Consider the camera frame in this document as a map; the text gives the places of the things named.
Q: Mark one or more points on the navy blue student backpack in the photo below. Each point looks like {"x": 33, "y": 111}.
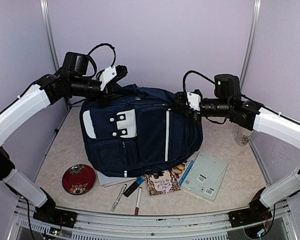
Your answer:
{"x": 138, "y": 131}

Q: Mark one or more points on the blue white booklet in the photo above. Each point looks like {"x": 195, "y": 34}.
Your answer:
{"x": 182, "y": 170}

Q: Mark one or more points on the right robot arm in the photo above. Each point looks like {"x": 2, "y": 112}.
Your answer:
{"x": 229, "y": 103}

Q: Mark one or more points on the pale green book with barcode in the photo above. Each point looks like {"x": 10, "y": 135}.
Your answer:
{"x": 205, "y": 176}

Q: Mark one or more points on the floral ceramic mug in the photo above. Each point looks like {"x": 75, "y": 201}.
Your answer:
{"x": 243, "y": 136}

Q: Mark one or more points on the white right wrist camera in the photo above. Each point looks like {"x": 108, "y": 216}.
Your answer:
{"x": 189, "y": 101}

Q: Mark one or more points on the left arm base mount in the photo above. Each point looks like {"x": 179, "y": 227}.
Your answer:
{"x": 56, "y": 216}

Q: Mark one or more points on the black blue highlighter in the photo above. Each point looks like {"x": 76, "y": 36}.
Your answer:
{"x": 133, "y": 186}

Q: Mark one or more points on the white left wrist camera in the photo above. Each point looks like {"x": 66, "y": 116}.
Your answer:
{"x": 111, "y": 75}

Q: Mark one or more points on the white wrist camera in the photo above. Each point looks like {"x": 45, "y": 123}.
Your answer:
{"x": 189, "y": 101}
{"x": 111, "y": 75}

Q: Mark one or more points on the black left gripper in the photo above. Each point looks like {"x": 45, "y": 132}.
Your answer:
{"x": 111, "y": 90}

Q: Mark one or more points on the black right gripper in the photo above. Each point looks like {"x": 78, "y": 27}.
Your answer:
{"x": 186, "y": 109}

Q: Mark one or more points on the white Designer Fate book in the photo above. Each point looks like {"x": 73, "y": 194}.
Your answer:
{"x": 106, "y": 181}

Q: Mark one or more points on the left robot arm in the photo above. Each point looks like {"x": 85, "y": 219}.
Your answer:
{"x": 71, "y": 80}

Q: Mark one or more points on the red floral plate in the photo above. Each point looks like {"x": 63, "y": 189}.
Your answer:
{"x": 78, "y": 179}

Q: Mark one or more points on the aluminium front rail frame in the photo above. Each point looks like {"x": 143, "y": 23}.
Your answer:
{"x": 91, "y": 225}

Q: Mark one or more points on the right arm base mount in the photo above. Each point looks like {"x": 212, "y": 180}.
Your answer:
{"x": 250, "y": 216}

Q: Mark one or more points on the illustrated taming shrew book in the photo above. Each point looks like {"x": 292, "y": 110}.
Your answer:
{"x": 162, "y": 183}

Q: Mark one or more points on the red white marker pen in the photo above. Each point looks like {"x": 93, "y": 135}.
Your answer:
{"x": 138, "y": 201}

